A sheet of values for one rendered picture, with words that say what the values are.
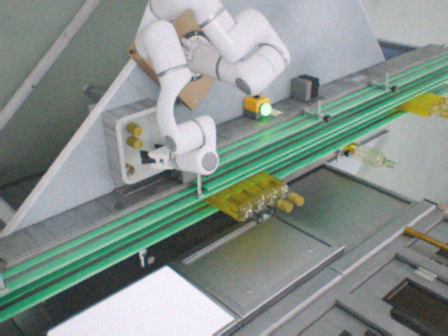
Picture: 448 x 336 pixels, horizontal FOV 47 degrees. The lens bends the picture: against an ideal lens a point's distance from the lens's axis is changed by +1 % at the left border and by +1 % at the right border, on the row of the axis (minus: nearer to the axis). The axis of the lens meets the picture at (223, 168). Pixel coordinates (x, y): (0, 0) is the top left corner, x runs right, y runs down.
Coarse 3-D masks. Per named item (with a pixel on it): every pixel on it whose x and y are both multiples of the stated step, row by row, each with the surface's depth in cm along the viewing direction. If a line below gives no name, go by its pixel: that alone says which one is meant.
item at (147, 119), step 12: (156, 108) 156; (120, 120) 149; (132, 120) 160; (144, 120) 163; (156, 120) 162; (120, 132) 150; (144, 132) 165; (156, 132) 164; (120, 144) 151; (144, 144) 167; (120, 156) 153; (132, 156) 165; (144, 168) 166; (132, 180) 160
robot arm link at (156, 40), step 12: (144, 24) 136; (156, 24) 125; (168, 24) 127; (144, 36) 127; (156, 36) 125; (168, 36) 126; (144, 48) 130; (156, 48) 126; (168, 48) 126; (180, 48) 128; (156, 60) 127; (168, 60) 126; (180, 60) 127; (156, 72) 129
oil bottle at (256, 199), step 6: (234, 186) 174; (240, 186) 174; (246, 186) 174; (234, 192) 172; (240, 192) 170; (246, 192) 170; (252, 192) 170; (246, 198) 168; (252, 198) 167; (258, 198) 167; (264, 198) 168; (252, 204) 167; (258, 204) 166; (258, 210) 167
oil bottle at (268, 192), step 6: (246, 180) 177; (252, 180) 177; (258, 180) 177; (252, 186) 174; (258, 186) 173; (264, 186) 173; (270, 186) 173; (258, 192) 171; (264, 192) 170; (270, 192) 170; (276, 192) 171; (270, 198) 170; (270, 204) 171
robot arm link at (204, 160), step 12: (204, 120) 132; (204, 132) 130; (204, 144) 132; (180, 156) 137; (192, 156) 133; (204, 156) 132; (216, 156) 134; (180, 168) 139; (192, 168) 134; (204, 168) 132
